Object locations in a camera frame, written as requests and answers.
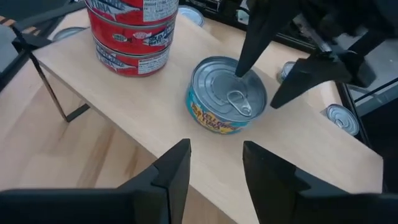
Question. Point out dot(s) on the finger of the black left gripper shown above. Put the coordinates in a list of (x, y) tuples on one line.
[(261, 28), (311, 73)]

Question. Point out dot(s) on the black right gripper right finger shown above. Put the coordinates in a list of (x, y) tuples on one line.
[(295, 202)]

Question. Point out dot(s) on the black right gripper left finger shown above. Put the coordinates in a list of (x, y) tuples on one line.
[(93, 205)]

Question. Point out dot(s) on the green label tuna can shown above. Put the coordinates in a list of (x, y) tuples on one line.
[(285, 73)]

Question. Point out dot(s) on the silver lid tuna can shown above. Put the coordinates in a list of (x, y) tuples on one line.
[(192, 15), (68, 33)]

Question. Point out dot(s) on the teal yellowfin tuna can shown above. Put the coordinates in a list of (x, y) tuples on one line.
[(217, 93)]

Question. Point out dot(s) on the wooden shelf with black legs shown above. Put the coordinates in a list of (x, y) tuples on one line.
[(140, 102)]

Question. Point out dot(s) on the gold lid can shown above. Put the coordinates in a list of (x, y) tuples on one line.
[(342, 119)]

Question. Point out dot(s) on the black mat with striped edge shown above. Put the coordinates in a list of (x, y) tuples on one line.
[(6, 21)]

